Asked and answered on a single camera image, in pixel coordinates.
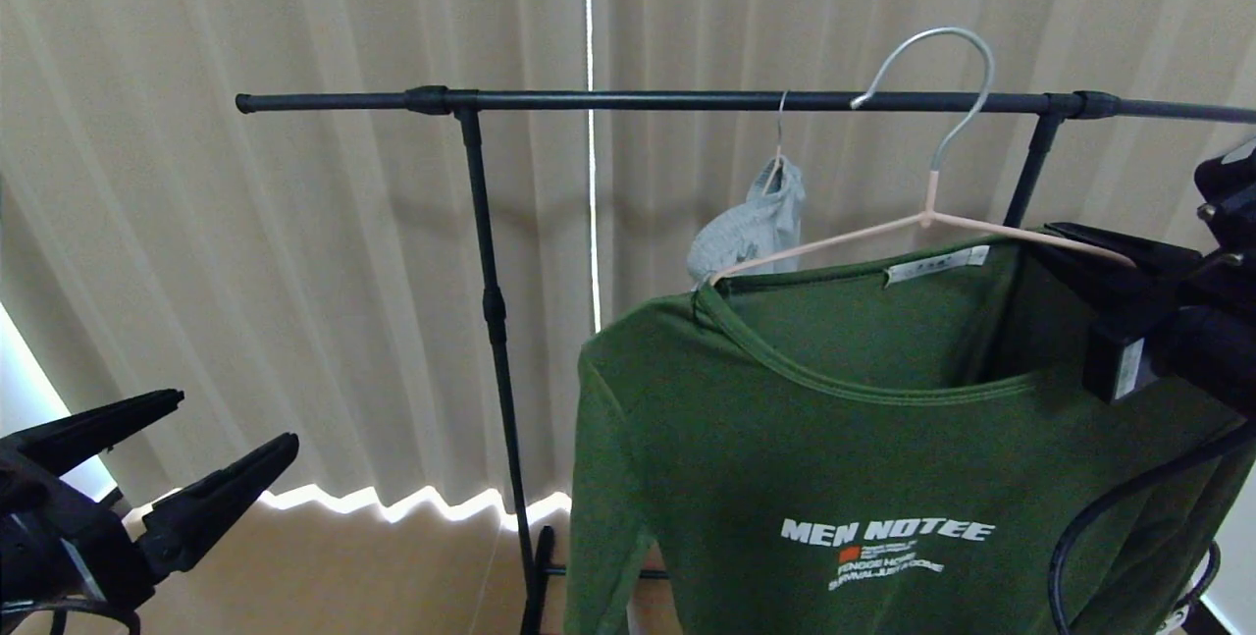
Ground pale grey shorts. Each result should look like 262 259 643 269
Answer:
687 156 809 285

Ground green long-sleeved shirt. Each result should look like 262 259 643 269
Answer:
564 240 1256 635

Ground black clothes rack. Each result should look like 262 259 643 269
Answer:
234 85 1256 635

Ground pink clothes hanger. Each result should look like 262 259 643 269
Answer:
706 26 1139 289
770 90 792 194

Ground beige curtain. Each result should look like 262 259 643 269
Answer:
0 0 1256 523

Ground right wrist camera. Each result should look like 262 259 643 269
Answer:
1192 139 1256 255

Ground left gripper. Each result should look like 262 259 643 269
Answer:
0 388 301 612

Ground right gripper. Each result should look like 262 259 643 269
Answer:
1084 252 1256 411

